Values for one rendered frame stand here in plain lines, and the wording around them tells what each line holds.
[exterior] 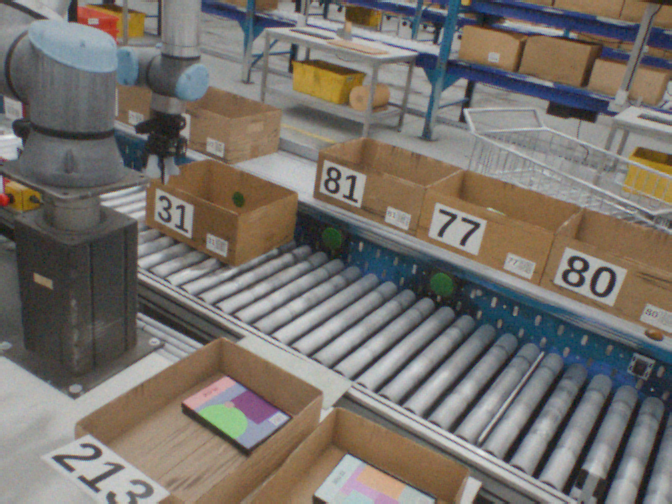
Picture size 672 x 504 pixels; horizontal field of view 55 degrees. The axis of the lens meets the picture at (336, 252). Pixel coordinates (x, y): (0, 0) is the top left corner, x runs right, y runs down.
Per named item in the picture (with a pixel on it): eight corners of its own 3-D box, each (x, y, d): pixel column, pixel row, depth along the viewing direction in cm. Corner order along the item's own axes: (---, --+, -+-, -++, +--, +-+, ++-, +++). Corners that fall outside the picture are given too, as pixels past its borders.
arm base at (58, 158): (65, 194, 115) (65, 141, 111) (-2, 164, 123) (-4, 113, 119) (143, 176, 131) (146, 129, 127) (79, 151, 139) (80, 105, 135)
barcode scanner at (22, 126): (39, 161, 178) (33, 123, 174) (14, 155, 184) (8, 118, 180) (60, 157, 183) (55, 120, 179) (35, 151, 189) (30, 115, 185)
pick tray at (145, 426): (73, 466, 116) (70, 423, 111) (218, 371, 146) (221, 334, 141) (187, 553, 103) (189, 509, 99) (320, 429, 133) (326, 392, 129)
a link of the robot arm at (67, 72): (68, 137, 114) (68, 34, 107) (5, 113, 120) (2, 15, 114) (132, 127, 126) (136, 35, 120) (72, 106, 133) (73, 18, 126)
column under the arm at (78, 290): (74, 400, 131) (67, 258, 116) (-7, 350, 141) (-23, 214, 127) (165, 345, 152) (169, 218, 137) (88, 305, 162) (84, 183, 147)
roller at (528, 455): (500, 481, 134) (506, 463, 132) (567, 372, 175) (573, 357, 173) (522, 494, 132) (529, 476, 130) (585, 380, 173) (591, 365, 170)
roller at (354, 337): (302, 373, 158) (305, 356, 156) (402, 298, 198) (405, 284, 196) (319, 382, 156) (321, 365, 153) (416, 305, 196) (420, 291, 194)
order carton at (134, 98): (83, 109, 266) (82, 67, 259) (140, 101, 289) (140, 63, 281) (148, 135, 248) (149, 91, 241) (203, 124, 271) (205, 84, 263)
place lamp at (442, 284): (427, 291, 189) (432, 270, 186) (429, 290, 190) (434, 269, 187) (448, 300, 186) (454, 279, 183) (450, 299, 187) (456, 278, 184)
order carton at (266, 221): (143, 224, 208) (144, 174, 200) (207, 202, 231) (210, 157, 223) (235, 268, 190) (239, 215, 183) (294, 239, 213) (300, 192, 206)
